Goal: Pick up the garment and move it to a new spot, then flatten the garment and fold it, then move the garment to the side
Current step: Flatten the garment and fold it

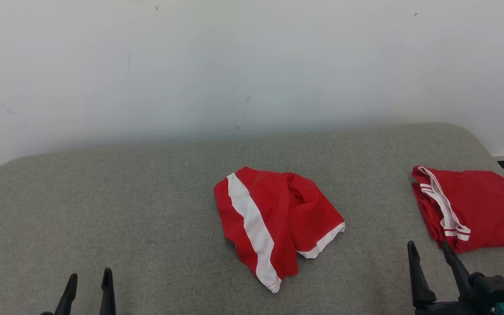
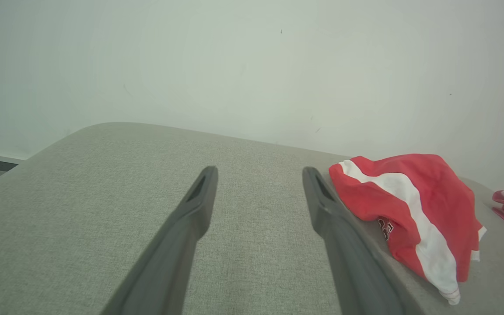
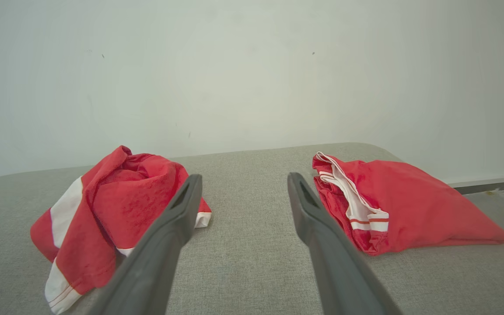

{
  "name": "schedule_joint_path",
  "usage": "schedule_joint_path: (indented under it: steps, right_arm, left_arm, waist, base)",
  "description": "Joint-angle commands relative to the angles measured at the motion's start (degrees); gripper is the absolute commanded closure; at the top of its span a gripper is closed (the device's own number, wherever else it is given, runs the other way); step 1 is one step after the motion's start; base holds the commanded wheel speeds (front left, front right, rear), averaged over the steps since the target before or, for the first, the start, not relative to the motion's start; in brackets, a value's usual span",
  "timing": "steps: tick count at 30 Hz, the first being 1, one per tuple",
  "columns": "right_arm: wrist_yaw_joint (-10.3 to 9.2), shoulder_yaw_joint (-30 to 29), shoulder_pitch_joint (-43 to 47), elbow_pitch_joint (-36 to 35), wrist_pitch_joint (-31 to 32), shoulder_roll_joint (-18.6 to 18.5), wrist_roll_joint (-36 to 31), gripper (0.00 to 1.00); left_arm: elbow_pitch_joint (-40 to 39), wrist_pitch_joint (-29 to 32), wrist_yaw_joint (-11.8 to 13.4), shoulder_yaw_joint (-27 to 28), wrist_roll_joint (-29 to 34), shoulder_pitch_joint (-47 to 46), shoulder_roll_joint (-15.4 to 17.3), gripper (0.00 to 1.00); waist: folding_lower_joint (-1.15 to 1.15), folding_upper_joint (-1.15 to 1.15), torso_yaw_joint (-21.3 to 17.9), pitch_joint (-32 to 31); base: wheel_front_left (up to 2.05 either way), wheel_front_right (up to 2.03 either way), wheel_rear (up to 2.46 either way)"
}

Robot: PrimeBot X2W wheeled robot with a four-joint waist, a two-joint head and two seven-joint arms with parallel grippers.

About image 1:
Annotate red white printed jersey shirt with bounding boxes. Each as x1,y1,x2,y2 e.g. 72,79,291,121
411,165,504,253

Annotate grey fabric sofa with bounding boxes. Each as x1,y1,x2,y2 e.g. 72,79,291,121
0,122,504,315

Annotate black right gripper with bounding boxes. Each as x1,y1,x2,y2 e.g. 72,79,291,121
407,240,496,315

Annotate red shorts with white stripe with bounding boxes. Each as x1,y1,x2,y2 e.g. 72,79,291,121
213,166,346,294

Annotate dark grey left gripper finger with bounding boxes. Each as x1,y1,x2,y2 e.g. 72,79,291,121
100,268,117,315
55,273,78,315

